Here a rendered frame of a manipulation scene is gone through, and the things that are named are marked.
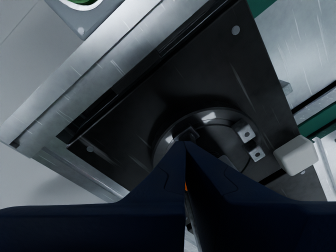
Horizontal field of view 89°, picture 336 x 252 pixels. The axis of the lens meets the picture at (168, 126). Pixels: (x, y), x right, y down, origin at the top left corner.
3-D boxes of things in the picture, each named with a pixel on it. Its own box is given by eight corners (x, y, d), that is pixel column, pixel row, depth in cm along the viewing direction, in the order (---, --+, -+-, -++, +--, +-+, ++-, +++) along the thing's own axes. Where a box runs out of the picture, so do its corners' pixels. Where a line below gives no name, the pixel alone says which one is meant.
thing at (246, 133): (230, 125, 19) (237, 132, 18) (241, 117, 19) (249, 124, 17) (237, 137, 20) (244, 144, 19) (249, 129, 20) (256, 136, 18)
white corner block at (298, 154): (263, 144, 26) (282, 161, 23) (290, 126, 26) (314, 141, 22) (273, 160, 29) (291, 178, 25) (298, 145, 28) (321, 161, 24)
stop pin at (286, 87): (260, 80, 24) (281, 88, 20) (268, 75, 24) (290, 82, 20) (264, 88, 25) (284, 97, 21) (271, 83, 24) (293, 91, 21)
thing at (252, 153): (241, 145, 21) (248, 153, 19) (252, 138, 20) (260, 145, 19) (248, 155, 22) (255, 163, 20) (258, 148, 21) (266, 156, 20)
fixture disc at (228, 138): (127, 149, 21) (126, 160, 19) (223, 75, 18) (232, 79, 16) (189, 201, 27) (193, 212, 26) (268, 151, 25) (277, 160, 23)
